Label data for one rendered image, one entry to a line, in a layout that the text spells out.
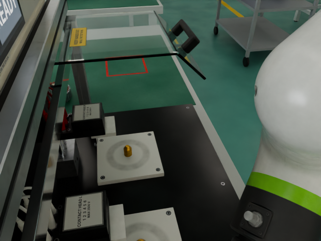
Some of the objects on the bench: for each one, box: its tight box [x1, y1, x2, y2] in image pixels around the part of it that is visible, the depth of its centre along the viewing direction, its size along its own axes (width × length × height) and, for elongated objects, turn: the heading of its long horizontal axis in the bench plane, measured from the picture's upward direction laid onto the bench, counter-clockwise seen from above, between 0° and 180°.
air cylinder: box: [55, 139, 79, 179], centre depth 65 cm, size 5×8×6 cm
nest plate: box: [97, 131, 164, 186], centre depth 68 cm, size 15×15×1 cm
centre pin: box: [124, 145, 132, 157], centre depth 67 cm, size 2×2×3 cm
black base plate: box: [19, 104, 240, 241], centre depth 60 cm, size 47×64×2 cm
